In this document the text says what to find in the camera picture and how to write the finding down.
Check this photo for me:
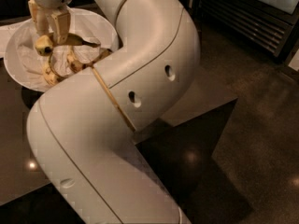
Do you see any white bowl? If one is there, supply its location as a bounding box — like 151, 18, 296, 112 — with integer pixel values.
3, 7, 121, 93

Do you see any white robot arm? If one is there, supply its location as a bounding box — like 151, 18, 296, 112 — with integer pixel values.
27, 0, 200, 224

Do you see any spotted banana right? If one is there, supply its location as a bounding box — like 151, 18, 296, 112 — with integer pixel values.
66, 46, 113, 73

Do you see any dark appliance with vent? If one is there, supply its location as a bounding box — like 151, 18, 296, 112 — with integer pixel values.
192, 0, 299, 61

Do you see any white paper liner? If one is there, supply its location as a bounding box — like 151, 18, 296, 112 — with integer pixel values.
0, 8, 116, 91

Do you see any yellow green banana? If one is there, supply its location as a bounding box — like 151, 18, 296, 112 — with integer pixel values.
35, 33, 101, 56

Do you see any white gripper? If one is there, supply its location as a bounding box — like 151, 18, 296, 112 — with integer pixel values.
28, 0, 72, 45

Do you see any spotted banana left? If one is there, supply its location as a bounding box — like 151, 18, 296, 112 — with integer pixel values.
42, 54, 68, 86

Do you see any spotted banana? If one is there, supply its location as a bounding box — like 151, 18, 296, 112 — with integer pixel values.
42, 54, 68, 86
66, 46, 113, 73

